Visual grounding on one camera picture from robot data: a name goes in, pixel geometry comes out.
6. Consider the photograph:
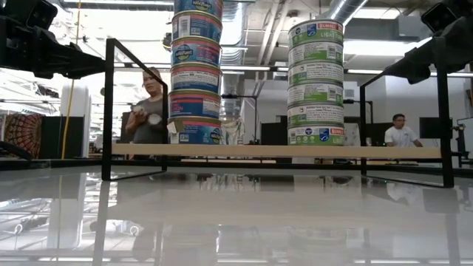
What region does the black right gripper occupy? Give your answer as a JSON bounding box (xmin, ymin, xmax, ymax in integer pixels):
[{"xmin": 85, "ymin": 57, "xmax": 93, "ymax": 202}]
[{"xmin": 383, "ymin": 15, "xmax": 473, "ymax": 85}]

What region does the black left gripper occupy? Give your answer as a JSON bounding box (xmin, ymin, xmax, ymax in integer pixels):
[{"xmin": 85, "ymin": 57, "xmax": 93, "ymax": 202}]
[{"xmin": 0, "ymin": 15, "xmax": 107, "ymax": 81}]

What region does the person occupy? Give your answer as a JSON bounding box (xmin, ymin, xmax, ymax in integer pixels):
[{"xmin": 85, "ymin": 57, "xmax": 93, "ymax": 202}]
[
  {"xmin": 124, "ymin": 66, "xmax": 166, "ymax": 160},
  {"xmin": 383, "ymin": 113, "xmax": 424, "ymax": 149}
]

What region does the black partition panel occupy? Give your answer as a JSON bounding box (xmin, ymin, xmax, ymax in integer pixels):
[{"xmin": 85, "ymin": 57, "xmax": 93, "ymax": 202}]
[{"xmin": 39, "ymin": 115, "xmax": 86, "ymax": 160}]

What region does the red patterned tapestry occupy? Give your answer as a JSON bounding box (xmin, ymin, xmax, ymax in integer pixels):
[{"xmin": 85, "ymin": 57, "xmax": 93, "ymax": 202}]
[{"xmin": 2, "ymin": 112, "xmax": 44, "ymax": 160}]

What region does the black equipment stand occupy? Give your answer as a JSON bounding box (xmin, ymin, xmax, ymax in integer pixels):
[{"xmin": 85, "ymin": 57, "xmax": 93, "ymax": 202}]
[{"xmin": 451, "ymin": 117, "xmax": 473, "ymax": 168}]

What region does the black ceiling dome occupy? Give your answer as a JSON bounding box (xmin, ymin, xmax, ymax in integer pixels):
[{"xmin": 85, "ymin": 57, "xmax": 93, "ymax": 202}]
[{"xmin": 161, "ymin": 32, "xmax": 174, "ymax": 53}]

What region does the yellow hanging cord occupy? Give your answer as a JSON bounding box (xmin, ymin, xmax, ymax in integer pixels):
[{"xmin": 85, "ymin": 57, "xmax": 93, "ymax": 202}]
[{"xmin": 60, "ymin": 0, "xmax": 83, "ymax": 160}]

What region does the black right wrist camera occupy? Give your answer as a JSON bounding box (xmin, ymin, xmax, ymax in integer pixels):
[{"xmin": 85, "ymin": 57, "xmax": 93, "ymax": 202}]
[{"xmin": 420, "ymin": 0, "xmax": 473, "ymax": 33}]

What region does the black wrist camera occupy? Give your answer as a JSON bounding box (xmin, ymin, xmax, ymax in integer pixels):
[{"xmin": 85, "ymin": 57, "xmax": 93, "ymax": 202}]
[
  {"xmin": 420, "ymin": 0, "xmax": 473, "ymax": 33},
  {"xmin": 2, "ymin": 0, "xmax": 59, "ymax": 31}
]

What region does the black station frame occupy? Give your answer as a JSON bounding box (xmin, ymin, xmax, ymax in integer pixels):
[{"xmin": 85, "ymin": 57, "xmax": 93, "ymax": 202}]
[
  {"xmin": 343, "ymin": 98, "xmax": 375, "ymax": 146},
  {"xmin": 220, "ymin": 93, "xmax": 259, "ymax": 145}
]

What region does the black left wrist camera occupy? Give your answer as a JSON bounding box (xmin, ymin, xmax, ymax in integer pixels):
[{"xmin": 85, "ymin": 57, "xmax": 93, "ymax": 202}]
[{"xmin": 2, "ymin": 0, "xmax": 59, "ymax": 31}]

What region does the ceiling light rail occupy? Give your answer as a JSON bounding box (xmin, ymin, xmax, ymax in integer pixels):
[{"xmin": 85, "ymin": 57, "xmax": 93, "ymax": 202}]
[{"xmin": 112, "ymin": 61, "xmax": 473, "ymax": 78}]

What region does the ribbed silver air duct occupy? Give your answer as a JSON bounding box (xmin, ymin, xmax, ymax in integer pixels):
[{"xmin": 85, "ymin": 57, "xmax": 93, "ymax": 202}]
[{"xmin": 220, "ymin": 0, "xmax": 248, "ymax": 119}]

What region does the wooden shelf with black frame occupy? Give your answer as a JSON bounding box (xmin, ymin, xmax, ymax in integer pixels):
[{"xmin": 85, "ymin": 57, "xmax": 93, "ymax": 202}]
[{"xmin": 101, "ymin": 37, "xmax": 455, "ymax": 188}]

